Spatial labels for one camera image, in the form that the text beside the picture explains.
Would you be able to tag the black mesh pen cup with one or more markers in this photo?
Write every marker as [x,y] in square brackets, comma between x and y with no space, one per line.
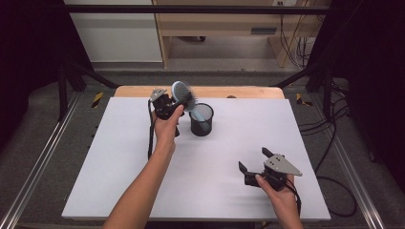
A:
[201,129]

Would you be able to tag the person's left hand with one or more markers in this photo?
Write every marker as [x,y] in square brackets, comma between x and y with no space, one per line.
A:
[165,132]

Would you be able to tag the wooden desk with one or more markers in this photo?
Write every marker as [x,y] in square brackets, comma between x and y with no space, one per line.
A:
[219,24]

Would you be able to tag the black metal stand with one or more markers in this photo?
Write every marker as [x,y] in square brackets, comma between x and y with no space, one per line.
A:
[63,92]
[327,92]

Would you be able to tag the light blue hairbrush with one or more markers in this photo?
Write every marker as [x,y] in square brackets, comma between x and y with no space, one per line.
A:
[182,92]

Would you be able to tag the person's right hand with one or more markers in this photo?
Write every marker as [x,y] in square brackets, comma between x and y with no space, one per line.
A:
[283,198]

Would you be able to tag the yellow black tape marker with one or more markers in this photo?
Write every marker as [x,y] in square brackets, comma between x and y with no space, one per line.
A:
[97,99]
[299,99]

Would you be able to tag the black curtain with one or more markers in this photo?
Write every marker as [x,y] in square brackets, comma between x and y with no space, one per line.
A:
[28,57]
[372,79]

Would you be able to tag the white table board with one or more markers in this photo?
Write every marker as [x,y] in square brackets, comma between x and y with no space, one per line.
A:
[216,165]

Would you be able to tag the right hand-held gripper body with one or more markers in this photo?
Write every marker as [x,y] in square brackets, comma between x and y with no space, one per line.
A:
[281,165]

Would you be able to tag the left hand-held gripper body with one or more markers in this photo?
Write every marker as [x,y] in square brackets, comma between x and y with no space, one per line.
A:
[162,103]

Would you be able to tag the white cabinet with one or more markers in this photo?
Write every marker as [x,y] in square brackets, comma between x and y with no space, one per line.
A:
[117,35]

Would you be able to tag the aluminium rail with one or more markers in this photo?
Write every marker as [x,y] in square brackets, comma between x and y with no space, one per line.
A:
[38,162]
[356,187]

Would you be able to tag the black horizontal frame bar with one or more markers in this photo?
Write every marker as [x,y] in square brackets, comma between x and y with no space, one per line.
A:
[191,9]

